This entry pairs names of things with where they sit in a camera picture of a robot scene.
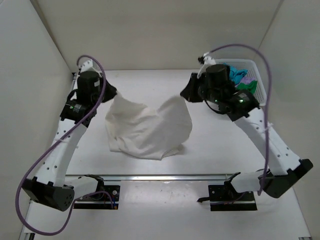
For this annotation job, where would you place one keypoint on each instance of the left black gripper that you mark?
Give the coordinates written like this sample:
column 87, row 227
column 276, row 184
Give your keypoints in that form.
column 112, row 92

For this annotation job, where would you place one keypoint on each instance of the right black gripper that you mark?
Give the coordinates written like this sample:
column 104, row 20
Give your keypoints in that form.
column 189, row 93

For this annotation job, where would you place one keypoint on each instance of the white t shirt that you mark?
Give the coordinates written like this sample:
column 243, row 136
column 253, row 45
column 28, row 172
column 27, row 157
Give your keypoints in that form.
column 147, row 133

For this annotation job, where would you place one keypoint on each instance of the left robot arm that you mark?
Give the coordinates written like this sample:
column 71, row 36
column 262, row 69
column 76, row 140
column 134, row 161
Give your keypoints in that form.
column 48, row 187

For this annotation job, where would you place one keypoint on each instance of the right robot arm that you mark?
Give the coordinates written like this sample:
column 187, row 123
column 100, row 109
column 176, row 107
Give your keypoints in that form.
column 283, row 168

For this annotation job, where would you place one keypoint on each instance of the teal t shirt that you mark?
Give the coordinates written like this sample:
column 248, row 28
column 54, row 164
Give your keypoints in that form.
column 236, row 75

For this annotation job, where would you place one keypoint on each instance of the lilac t shirt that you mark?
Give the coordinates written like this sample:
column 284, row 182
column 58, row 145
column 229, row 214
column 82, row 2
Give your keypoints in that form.
column 247, row 80

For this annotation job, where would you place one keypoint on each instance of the green t shirt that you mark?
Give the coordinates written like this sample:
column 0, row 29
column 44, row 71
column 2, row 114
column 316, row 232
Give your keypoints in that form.
column 251, row 86

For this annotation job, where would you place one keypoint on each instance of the white plastic basket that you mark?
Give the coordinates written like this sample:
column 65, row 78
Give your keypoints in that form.
column 252, row 72

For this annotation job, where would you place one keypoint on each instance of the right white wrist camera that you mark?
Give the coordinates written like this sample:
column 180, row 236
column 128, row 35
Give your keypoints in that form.
column 206, row 59

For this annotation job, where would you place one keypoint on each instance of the aluminium table rail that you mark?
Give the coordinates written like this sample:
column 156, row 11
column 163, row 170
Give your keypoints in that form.
column 170, row 177

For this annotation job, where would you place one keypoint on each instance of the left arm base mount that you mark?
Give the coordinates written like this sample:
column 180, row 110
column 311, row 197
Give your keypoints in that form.
column 92, row 192

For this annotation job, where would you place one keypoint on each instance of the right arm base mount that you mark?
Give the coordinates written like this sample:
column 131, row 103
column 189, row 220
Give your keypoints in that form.
column 225, row 198

